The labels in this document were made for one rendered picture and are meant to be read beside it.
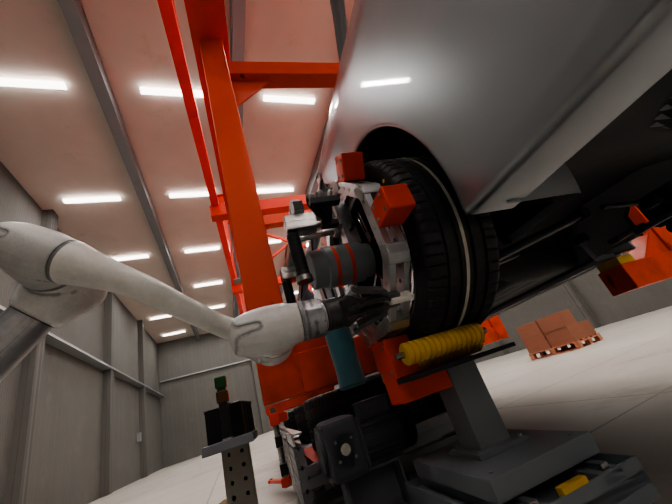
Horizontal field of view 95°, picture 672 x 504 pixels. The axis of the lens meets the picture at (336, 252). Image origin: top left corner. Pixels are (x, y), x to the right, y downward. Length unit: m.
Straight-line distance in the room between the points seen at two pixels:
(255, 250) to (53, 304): 0.81
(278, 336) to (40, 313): 0.58
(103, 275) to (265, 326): 0.36
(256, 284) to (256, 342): 0.80
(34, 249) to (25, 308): 0.19
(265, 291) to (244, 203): 0.50
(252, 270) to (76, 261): 0.81
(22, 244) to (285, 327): 0.56
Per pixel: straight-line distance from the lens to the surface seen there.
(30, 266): 0.88
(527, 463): 0.91
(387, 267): 0.81
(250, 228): 1.60
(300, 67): 2.69
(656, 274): 2.78
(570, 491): 0.90
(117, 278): 0.80
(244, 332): 0.68
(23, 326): 1.02
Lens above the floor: 0.46
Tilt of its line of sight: 25 degrees up
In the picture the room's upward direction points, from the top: 18 degrees counter-clockwise
